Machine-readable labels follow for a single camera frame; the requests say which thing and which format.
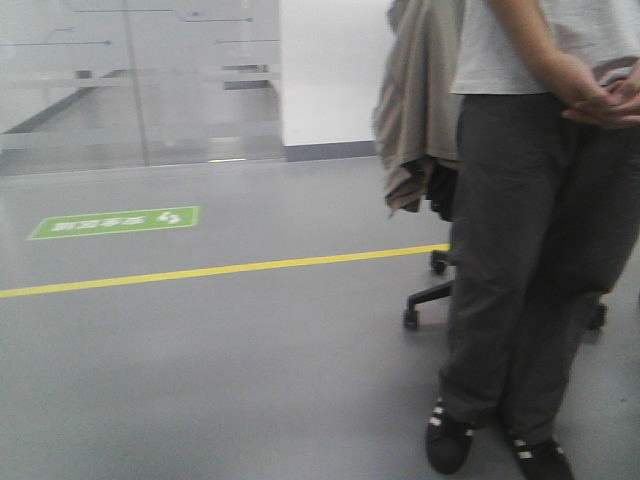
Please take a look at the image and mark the person's clasped hand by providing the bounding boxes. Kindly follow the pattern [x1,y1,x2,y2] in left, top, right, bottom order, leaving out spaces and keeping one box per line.
[562,62,639,130]

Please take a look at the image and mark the standing person grey trousers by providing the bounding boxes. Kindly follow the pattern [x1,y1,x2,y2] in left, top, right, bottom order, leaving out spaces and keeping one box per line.
[425,1,639,479]

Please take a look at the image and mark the beige jacket on chair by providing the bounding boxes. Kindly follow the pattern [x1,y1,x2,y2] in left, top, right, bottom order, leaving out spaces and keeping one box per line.
[372,0,465,221]

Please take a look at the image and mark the black office chair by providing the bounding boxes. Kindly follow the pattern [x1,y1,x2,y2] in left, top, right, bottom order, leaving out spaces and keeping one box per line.
[402,159,608,332]

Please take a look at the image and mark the green floor sign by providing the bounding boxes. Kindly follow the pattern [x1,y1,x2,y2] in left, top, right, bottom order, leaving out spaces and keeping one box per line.
[27,206,199,241]

